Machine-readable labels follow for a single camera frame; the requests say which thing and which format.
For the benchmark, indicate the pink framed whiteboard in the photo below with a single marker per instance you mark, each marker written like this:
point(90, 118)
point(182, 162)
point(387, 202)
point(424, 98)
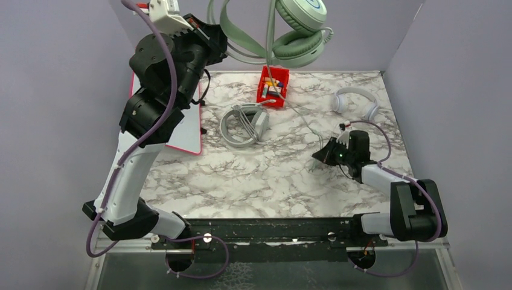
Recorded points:
point(187, 137)

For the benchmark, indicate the grey white gaming headset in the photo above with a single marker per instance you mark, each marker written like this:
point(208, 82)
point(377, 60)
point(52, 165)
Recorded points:
point(253, 118)

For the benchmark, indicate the white headphones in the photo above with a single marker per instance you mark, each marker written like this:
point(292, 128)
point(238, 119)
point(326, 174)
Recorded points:
point(348, 97)

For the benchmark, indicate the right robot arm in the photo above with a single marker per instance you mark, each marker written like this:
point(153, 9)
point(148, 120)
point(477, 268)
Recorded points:
point(415, 209)

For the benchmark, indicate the white green glue stick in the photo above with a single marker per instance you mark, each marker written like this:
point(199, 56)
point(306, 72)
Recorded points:
point(264, 91)

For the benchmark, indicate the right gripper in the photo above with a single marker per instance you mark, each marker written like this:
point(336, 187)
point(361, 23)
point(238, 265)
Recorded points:
point(325, 154)

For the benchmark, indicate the green headphones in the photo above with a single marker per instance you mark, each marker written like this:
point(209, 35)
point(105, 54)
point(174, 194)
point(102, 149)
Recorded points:
point(291, 34)

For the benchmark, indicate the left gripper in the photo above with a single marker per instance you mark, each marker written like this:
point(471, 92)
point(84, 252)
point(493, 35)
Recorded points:
point(211, 37)

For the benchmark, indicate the red plastic bin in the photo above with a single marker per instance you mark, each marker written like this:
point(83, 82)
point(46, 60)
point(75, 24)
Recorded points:
point(275, 75)

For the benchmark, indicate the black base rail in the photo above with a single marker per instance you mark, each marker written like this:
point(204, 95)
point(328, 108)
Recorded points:
point(269, 240)

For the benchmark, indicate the white small box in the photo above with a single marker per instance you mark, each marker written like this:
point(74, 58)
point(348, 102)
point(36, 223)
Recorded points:
point(273, 91)

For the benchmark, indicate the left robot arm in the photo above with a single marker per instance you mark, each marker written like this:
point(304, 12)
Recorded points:
point(169, 69)

